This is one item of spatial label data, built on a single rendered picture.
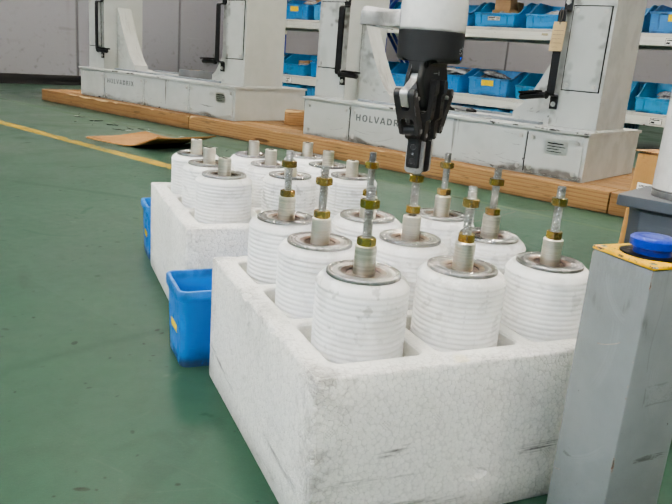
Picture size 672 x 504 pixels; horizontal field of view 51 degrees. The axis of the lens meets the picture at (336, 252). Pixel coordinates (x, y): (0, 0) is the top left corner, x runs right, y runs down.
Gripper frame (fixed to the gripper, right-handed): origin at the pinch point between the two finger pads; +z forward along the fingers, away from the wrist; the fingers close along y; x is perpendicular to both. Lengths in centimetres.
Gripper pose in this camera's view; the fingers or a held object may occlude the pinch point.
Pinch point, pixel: (418, 155)
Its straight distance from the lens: 84.0
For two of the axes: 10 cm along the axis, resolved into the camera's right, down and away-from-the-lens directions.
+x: -8.7, -2.0, 4.5
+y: 4.8, -2.0, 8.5
